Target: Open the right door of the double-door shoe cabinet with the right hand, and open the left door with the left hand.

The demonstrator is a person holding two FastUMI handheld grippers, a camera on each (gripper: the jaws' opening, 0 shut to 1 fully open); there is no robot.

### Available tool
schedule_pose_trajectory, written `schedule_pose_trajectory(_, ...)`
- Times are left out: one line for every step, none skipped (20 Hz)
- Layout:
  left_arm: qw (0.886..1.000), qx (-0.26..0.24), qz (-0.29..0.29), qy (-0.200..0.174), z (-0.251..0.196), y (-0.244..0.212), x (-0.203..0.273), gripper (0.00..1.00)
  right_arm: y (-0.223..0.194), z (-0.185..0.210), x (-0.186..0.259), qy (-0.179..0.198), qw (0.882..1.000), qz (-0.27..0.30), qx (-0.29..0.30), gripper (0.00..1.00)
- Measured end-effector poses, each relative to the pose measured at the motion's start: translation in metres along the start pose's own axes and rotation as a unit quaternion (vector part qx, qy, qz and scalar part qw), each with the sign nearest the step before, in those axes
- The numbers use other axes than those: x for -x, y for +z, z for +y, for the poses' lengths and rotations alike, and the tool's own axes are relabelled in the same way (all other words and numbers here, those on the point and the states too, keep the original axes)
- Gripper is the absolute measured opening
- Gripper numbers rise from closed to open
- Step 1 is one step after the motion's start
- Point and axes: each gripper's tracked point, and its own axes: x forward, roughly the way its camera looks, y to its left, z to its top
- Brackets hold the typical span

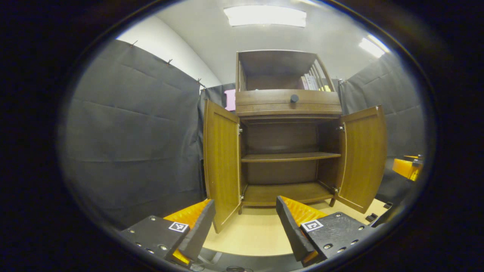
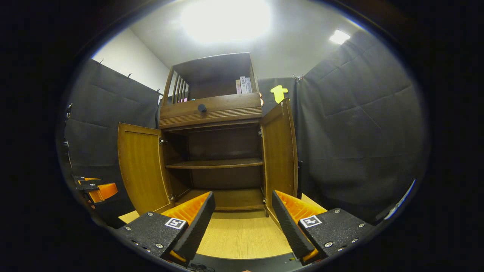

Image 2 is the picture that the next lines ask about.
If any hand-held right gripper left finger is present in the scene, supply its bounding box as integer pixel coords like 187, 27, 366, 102
115, 191, 216, 264

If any black backdrop cloth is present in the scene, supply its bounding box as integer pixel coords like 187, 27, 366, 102
60, 30, 428, 228

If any large ceiling light panel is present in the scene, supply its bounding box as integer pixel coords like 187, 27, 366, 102
181, 0, 272, 44

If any small ceiling light panel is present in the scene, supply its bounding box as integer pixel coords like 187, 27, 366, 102
329, 29, 351, 45

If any wooden shoe cabinet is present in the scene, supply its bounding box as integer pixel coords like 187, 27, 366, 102
158, 52, 266, 213

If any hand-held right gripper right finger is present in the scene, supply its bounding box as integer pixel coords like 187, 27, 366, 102
271, 190, 374, 264

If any wooden inner cabinet shelf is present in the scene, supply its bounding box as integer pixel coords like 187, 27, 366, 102
165, 158, 264, 170

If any wooden drawer with black knob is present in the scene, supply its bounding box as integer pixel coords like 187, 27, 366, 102
159, 92, 264, 130

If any wooden cabinet door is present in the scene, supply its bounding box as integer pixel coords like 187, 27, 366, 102
259, 98, 299, 227
118, 122, 175, 216

